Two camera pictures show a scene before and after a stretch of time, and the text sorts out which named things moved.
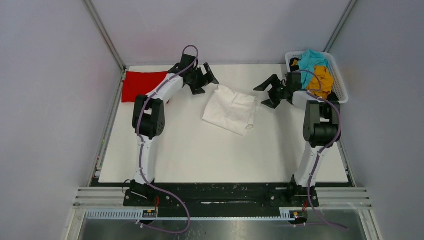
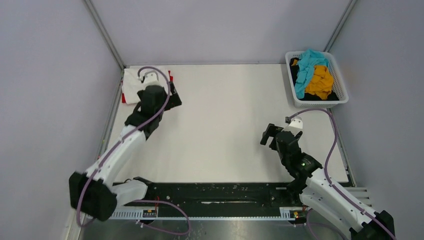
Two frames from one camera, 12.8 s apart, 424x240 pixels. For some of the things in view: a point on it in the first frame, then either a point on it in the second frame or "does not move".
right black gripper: [276, 82] to [272, 130]
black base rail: [220, 195] does not move
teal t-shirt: [307, 62] does not move
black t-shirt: [331, 95] does not move
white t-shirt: [230, 110] to [132, 84]
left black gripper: [196, 88] to [173, 100]
